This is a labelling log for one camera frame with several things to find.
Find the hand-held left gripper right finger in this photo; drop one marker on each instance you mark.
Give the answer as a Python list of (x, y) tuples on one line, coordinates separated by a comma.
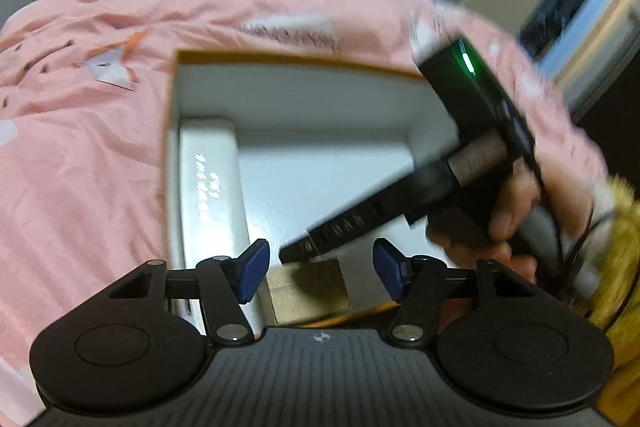
[(387, 271)]

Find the small tan box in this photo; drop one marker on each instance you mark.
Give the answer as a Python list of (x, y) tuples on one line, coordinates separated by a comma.
[(305, 297)]

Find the white rectangular box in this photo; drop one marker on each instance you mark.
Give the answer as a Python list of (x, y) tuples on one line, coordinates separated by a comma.
[(210, 207)]

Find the orange rimmed cardboard box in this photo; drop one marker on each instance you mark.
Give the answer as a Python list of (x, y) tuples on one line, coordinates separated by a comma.
[(320, 107)]

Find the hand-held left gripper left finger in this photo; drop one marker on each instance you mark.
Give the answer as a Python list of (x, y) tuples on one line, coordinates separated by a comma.
[(253, 269)]

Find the person's right hand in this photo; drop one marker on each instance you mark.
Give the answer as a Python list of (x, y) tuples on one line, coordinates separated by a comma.
[(520, 207)]

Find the pale wooden furniture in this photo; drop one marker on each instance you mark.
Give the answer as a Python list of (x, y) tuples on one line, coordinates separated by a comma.
[(600, 47)]

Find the pink printed blanket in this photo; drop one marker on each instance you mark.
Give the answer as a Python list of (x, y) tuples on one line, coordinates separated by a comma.
[(90, 132)]

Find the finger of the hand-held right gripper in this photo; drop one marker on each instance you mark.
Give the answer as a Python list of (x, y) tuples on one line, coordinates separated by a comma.
[(300, 252)]

